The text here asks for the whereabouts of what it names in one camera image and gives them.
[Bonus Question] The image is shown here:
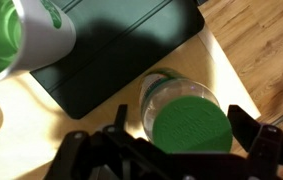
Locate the green round lid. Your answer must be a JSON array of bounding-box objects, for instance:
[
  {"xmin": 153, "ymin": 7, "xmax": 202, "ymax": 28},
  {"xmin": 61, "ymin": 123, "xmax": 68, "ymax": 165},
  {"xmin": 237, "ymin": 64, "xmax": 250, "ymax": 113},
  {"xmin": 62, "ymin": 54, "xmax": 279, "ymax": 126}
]
[{"xmin": 151, "ymin": 95, "xmax": 234, "ymax": 154}]

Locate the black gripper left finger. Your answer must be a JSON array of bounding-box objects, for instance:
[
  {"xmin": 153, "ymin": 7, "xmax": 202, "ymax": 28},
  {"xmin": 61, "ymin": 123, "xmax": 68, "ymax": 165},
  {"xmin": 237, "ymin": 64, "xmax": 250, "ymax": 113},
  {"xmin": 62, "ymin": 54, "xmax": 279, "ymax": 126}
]
[{"xmin": 113, "ymin": 103, "xmax": 129, "ymax": 130}]

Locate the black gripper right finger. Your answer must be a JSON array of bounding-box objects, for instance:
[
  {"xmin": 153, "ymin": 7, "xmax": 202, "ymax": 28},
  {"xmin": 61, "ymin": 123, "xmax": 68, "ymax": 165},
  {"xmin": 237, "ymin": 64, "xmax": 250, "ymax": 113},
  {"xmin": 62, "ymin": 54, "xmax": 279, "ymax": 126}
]
[{"xmin": 226, "ymin": 104, "xmax": 265, "ymax": 153}]

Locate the white mug green inside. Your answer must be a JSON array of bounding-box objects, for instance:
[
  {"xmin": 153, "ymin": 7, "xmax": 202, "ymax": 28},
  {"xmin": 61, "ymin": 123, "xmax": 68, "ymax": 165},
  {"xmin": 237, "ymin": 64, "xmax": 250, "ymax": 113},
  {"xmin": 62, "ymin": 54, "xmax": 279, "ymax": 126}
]
[{"xmin": 0, "ymin": 0, "xmax": 78, "ymax": 83}]

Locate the dark green tablet cover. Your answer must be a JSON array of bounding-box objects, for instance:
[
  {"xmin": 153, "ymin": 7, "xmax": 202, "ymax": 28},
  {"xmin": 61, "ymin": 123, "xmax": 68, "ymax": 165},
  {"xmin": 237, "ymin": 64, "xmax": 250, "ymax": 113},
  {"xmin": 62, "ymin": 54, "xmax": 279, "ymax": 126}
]
[{"xmin": 29, "ymin": 0, "xmax": 205, "ymax": 120}]

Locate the clear jar green label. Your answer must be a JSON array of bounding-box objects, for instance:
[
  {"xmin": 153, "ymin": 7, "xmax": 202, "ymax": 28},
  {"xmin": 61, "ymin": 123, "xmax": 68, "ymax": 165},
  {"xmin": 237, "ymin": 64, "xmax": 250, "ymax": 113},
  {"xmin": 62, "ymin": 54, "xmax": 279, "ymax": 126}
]
[{"xmin": 139, "ymin": 68, "xmax": 234, "ymax": 154}]

